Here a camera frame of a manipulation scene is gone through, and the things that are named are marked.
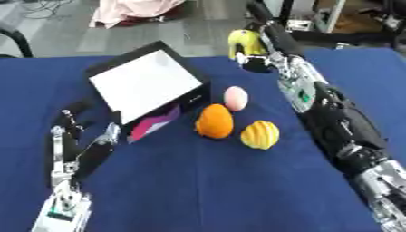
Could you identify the pink and purple packet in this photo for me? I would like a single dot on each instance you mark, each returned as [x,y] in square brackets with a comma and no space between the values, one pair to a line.
[150,123]

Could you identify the black floor bar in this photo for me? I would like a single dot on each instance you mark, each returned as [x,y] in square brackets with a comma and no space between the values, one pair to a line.
[349,36]

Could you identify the white metal frame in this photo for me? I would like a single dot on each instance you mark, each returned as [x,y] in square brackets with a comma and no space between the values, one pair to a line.
[332,15]

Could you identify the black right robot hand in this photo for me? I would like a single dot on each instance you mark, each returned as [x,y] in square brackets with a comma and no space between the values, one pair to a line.
[280,39]

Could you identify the pink cloth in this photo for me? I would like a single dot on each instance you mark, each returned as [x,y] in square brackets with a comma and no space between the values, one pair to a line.
[132,10]

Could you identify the yellow toy banana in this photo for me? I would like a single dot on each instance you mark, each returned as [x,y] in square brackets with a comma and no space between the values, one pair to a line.
[244,40]

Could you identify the orange toy fruit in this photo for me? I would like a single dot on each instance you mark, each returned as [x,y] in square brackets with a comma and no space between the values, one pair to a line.
[215,122]

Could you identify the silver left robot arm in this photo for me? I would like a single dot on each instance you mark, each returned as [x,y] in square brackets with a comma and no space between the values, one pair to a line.
[63,208]

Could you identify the silver and black right robot arm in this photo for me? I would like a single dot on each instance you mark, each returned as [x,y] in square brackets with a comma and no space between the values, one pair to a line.
[343,127]

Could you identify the black box with white inside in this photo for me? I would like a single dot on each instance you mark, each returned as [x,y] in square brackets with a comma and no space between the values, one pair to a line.
[143,81]

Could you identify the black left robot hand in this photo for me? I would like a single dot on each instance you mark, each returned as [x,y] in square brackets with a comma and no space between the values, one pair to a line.
[94,152]

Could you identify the yellow ridged toy fruit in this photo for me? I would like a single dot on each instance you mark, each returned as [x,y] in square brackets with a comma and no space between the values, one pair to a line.
[260,135]

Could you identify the pink toy egg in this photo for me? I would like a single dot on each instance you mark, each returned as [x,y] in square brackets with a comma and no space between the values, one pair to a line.
[235,98]

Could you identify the black chair leg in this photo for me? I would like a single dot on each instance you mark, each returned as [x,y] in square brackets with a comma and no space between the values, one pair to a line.
[21,42]

